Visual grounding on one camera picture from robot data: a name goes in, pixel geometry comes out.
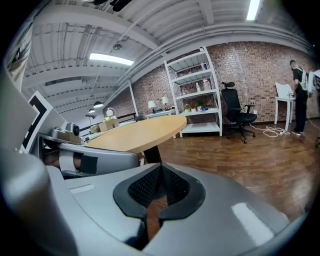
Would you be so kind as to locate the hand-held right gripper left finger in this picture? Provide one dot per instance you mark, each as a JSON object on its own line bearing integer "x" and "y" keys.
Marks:
{"x": 100, "y": 212}

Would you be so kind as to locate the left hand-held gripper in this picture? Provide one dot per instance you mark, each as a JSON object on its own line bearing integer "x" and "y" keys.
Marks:
{"x": 37, "y": 117}

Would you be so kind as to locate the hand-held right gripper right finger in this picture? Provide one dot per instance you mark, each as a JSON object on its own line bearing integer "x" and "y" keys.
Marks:
{"x": 212, "y": 220}

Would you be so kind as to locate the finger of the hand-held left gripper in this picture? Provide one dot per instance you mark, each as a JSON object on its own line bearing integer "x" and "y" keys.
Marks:
{"x": 115, "y": 160}

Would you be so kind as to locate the open cardboard box of clutter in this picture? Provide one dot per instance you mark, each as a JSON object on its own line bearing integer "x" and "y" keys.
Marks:
{"x": 107, "y": 125}

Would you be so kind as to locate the person's left hand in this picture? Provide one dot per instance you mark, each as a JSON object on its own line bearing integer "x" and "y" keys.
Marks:
{"x": 77, "y": 161}

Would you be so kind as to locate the round wooden table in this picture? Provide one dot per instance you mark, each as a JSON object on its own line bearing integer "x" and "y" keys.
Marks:
{"x": 140, "y": 132}

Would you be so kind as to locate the black pendant lamp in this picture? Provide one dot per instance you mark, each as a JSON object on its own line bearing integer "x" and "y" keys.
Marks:
{"x": 98, "y": 104}
{"x": 91, "y": 110}

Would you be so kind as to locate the white desk with lamps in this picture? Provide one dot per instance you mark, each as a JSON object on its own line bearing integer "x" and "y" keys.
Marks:
{"x": 160, "y": 114}

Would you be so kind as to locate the white shade table lamp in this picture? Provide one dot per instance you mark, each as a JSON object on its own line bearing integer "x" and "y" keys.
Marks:
{"x": 165, "y": 100}
{"x": 152, "y": 104}

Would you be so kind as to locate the green potted plant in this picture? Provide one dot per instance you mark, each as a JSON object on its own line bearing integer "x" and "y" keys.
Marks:
{"x": 186, "y": 108}
{"x": 200, "y": 105}

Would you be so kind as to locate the white metal shelf rack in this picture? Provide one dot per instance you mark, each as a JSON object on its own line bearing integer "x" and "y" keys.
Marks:
{"x": 200, "y": 127}

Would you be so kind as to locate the ceiling light panel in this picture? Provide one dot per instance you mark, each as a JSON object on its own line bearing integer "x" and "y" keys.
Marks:
{"x": 252, "y": 10}
{"x": 111, "y": 59}

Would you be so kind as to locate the black office chair with headrest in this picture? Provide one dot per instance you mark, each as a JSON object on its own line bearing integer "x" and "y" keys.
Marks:
{"x": 231, "y": 105}

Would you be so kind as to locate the small white side table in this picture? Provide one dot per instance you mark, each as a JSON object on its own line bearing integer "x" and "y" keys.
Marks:
{"x": 283, "y": 98}

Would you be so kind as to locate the grey gripper camera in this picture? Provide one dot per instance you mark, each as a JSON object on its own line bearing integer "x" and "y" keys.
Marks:
{"x": 70, "y": 132}

